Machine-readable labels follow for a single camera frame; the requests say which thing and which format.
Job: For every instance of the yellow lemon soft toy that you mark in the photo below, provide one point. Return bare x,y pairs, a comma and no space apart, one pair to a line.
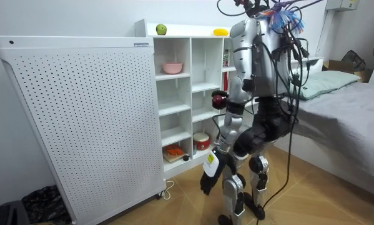
220,32

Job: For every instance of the clear glass cup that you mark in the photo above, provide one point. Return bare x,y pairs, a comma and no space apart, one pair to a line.
194,150

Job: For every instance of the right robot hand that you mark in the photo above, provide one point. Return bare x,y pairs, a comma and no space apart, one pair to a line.
220,92

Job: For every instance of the white wall electrical box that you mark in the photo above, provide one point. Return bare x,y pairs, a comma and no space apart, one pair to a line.
342,3

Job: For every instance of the pale green pillow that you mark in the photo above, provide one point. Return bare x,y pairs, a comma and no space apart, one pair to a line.
327,81

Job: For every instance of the white bedside table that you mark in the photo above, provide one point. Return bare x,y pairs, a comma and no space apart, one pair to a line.
313,61

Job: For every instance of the dark grey case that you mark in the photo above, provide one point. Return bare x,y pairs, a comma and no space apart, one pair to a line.
8,214

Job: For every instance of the white perforated metal cabinet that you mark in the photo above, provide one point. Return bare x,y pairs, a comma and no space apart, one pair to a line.
80,125

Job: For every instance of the pink bowl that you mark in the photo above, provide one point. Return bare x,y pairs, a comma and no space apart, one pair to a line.
172,67

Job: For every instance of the robot legs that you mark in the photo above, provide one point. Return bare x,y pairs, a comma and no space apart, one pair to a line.
233,193

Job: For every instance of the colourful upright books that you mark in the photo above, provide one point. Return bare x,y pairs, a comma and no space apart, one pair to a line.
226,58

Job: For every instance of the black plastic bag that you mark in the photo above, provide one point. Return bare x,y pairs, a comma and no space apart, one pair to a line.
44,204

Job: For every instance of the brown cardboard box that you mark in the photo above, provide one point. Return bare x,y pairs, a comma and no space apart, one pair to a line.
339,66

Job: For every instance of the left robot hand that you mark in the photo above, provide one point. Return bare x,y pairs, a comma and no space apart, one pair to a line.
210,170

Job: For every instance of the red round drum toy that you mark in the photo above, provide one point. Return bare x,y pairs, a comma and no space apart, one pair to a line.
201,141

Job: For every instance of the red upright books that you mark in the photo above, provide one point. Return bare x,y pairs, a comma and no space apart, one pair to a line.
225,82

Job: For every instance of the small black round object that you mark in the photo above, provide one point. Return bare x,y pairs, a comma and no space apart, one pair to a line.
186,158

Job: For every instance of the red apple soft toy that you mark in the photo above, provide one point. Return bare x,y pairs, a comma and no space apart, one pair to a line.
218,102

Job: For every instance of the green apple soft toy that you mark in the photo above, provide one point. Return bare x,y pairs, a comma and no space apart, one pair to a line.
161,29

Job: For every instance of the robot body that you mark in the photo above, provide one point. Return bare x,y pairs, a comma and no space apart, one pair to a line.
268,62

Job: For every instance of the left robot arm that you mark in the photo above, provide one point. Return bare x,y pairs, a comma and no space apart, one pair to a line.
241,53

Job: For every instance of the orange toy food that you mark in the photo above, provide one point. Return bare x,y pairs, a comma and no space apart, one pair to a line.
175,151

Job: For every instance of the white shelf unit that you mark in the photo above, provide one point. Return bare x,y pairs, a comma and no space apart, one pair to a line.
180,47

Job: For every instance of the wooden cutting board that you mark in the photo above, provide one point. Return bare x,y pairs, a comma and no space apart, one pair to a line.
174,157

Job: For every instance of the grey bed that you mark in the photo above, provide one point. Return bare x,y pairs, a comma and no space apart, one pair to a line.
346,125

